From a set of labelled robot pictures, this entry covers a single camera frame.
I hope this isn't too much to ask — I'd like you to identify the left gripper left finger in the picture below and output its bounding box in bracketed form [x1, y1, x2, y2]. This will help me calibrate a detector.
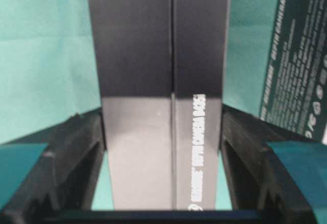
[1, 109, 105, 223]

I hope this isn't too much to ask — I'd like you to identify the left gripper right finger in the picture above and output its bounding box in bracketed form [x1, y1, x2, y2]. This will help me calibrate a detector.
[220, 112, 326, 223]

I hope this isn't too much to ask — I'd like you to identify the black RealSense box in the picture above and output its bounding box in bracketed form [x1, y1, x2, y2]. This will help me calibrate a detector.
[260, 0, 326, 143]
[88, 0, 230, 211]

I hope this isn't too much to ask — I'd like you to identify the green table cloth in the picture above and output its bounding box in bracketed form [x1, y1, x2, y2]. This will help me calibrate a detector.
[0, 0, 327, 209]

